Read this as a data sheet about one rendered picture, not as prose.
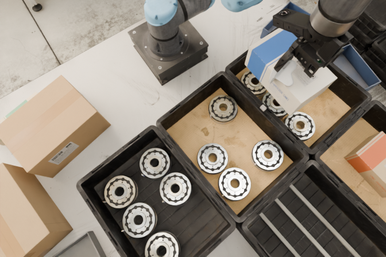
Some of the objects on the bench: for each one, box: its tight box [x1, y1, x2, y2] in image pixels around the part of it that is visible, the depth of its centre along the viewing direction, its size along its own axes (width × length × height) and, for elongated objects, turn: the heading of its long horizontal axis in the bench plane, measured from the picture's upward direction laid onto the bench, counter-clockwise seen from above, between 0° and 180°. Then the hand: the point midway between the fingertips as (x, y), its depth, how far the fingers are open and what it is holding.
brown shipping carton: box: [0, 75, 111, 178], centre depth 102 cm, size 30×22×16 cm
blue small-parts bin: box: [333, 44, 381, 91], centre depth 110 cm, size 20×15×7 cm
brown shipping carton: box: [0, 162, 74, 257], centre depth 90 cm, size 30×22×16 cm
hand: (288, 66), depth 70 cm, fingers closed on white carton, 13 cm apart
